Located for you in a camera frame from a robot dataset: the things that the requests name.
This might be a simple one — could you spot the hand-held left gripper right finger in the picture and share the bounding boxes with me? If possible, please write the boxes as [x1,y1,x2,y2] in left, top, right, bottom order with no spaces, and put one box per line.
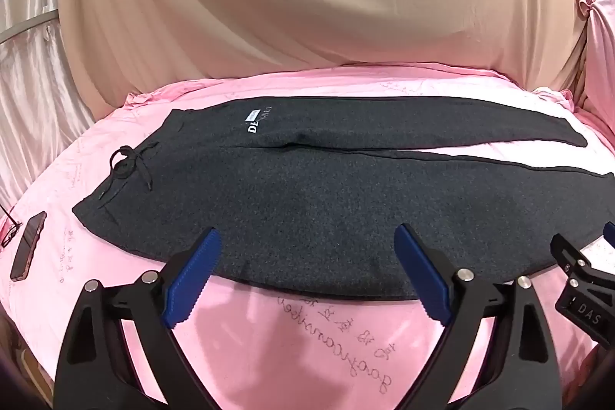
[394,224,566,410]

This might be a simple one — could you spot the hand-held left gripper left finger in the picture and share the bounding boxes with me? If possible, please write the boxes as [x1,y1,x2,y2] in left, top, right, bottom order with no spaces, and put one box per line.
[54,227,226,410]

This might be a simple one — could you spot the dark grey pants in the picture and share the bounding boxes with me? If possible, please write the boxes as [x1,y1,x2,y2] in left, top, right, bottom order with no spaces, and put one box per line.
[72,95,615,301]

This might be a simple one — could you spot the pink bed sheet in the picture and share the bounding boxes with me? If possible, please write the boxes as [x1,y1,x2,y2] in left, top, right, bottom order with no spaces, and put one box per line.
[0,66,615,410]

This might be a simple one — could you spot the black smartphone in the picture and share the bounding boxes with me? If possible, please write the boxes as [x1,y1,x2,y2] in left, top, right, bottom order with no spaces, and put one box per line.
[10,211,48,281]

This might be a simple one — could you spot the black eyeglasses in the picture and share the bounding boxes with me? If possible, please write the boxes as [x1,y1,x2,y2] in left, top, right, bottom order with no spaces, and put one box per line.
[0,205,24,248]

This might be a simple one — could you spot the white satin curtain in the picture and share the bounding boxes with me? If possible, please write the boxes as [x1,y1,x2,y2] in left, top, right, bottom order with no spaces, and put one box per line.
[0,0,98,205]

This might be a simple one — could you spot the thin grey rod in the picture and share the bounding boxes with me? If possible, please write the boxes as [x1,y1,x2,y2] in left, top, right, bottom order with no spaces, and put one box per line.
[0,10,61,46]

